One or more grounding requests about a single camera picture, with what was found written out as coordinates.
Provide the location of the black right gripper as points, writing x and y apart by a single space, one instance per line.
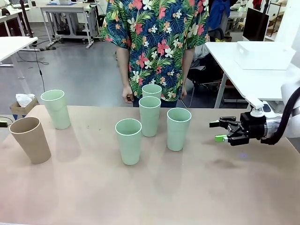
254 127

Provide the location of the brown cup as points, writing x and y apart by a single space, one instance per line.
32 143

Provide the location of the pale green cup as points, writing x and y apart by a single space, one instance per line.
178 133
129 145
58 112
152 92
150 122

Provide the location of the white plastic basket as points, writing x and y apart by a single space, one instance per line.
262 50

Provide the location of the person's left forearm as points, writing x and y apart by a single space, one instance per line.
187 68

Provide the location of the person's right forearm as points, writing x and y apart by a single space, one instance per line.
124 70

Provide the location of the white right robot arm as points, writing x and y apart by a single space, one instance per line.
291 91

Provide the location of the person's left hand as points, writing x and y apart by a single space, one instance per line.
184 93

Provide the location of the person's right hand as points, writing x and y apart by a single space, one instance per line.
127 95

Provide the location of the small cardboard box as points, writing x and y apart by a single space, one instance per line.
23 110

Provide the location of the white crumpled paper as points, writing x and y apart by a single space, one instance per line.
24 98

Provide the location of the black office chair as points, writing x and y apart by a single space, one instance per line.
206 77

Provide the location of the grey cloth on chair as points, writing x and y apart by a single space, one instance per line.
201 55

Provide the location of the white side table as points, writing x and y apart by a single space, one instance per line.
14 45

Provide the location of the person in floral shirt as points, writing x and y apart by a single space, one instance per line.
154 47

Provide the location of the black stand pole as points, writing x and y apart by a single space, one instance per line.
24 16

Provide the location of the black monitor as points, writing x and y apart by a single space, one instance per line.
255 23

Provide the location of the blue jacket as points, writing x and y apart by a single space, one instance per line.
218 14

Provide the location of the wooden chair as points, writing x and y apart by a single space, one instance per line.
276 22

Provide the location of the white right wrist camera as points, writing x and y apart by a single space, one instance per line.
256 113

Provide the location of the white metal-frame desk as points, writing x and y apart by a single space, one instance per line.
63 9

